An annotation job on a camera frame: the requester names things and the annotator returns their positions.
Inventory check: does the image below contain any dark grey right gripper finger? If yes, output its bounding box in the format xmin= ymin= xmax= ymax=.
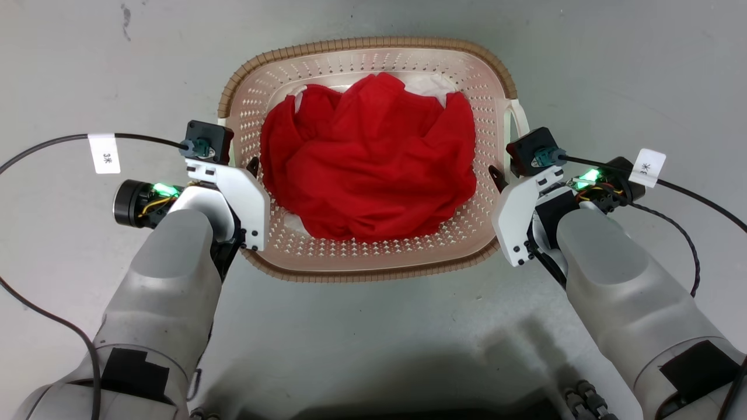
xmin=488 ymin=164 xmax=509 ymax=194

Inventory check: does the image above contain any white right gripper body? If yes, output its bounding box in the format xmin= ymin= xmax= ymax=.
xmin=491 ymin=166 xmax=570 ymax=268

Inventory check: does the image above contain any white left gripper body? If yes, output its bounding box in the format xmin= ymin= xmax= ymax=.
xmin=185 ymin=157 xmax=271 ymax=253

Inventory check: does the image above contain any beige laundry basket brown rim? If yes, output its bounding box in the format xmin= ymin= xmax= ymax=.
xmin=217 ymin=36 xmax=530 ymax=284

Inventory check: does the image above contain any red garment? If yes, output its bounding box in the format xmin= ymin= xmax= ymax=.
xmin=260 ymin=72 xmax=477 ymax=243

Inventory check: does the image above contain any white paper cable tag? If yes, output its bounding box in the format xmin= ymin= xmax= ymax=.
xmin=629 ymin=148 xmax=668 ymax=189
xmin=87 ymin=133 xmax=122 ymax=175

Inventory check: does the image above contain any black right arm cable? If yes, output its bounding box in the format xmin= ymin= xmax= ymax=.
xmin=559 ymin=152 xmax=747 ymax=420

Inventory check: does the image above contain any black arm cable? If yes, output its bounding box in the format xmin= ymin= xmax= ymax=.
xmin=559 ymin=152 xmax=747 ymax=420
xmin=0 ymin=132 xmax=193 ymax=420

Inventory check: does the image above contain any black braided cable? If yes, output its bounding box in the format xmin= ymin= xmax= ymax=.
xmin=624 ymin=200 xmax=701 ymax=299

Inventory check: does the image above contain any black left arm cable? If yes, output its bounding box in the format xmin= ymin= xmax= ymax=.
xmin=0 ymin=132 xmax=193 ymax=420

